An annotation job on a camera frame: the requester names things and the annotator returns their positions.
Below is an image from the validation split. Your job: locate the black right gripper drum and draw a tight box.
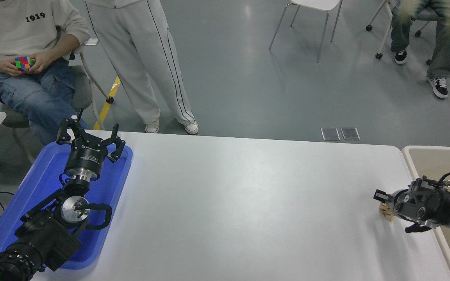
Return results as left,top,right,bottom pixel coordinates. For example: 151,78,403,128
392,178,450,228

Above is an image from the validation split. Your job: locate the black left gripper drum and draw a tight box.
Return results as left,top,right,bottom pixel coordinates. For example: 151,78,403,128
65,140,111,175

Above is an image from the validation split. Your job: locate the tan paper ball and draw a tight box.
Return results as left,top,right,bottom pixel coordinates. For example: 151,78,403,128
379,201,395,222

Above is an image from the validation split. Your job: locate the colourful puzzle cube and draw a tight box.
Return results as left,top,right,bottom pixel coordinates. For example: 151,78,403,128
15,56,35,71

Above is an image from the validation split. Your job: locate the person's left hand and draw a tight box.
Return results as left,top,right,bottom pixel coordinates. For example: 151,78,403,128
24,51,56,75

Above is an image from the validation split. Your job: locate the person's right hand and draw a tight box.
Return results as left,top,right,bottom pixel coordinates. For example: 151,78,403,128
0,58,23,76

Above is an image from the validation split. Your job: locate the large pale bin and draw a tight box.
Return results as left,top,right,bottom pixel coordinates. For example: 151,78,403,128
402,146,450,281

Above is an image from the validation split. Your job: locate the grey wheeled office chair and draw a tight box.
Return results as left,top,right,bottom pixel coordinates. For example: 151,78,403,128
0,37,114,167
366,0,450,66

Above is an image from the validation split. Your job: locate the blue plastic tray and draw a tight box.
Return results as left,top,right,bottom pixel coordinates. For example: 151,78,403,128
0,140,134,270

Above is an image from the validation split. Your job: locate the metal floor plate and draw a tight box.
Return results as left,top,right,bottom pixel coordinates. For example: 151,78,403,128
321,128,341,141
341,127,361,141

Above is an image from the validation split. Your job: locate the white chair with metal legs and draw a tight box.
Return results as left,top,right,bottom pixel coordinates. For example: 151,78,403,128
269,0,343,63

